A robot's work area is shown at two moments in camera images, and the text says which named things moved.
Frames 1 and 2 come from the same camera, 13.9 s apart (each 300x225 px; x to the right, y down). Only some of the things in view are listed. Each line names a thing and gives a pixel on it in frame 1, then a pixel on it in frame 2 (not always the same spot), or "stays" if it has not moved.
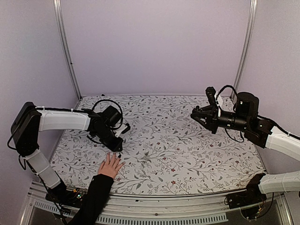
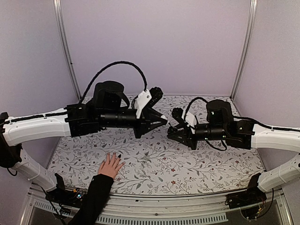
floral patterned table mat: [165, 152] stays
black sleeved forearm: [100, 186] stays
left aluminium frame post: [60, 18] stays
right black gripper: [211, 117] to [187, 139]
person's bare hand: [109, 169] stays
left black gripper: [116, 146] to [147, 118]
